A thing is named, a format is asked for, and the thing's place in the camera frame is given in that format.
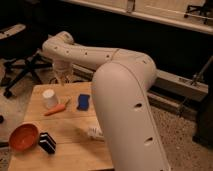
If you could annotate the orange carrot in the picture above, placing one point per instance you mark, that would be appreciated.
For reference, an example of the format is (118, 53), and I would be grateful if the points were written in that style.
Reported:
(58, 108)

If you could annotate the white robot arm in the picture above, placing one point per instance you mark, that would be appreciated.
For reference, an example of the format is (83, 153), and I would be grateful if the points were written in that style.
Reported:
(119, 93)

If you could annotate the white ceramic cup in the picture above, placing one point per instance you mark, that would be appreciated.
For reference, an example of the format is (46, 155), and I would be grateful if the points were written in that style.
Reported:
(50, 98)

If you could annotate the black chair base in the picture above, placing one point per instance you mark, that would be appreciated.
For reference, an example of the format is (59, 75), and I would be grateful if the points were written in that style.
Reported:
(203, 10)

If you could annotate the wooden table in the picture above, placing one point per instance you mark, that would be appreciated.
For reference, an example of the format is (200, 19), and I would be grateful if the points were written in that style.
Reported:
(75, 151)

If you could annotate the black office chair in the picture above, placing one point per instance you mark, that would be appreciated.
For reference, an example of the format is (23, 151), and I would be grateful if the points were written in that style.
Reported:
(22, 33)

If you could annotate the orange bowl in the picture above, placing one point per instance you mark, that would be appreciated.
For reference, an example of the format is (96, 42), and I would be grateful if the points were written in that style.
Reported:
(23, 137)

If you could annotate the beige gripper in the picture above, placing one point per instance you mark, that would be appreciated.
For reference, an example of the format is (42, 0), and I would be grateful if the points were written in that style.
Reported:
(63, 71)

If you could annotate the white plastic bottle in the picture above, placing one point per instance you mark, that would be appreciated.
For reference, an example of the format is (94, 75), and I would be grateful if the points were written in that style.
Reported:
(95, 133)

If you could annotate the blue sponge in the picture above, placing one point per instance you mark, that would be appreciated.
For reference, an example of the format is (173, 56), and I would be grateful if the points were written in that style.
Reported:
(83, 102)

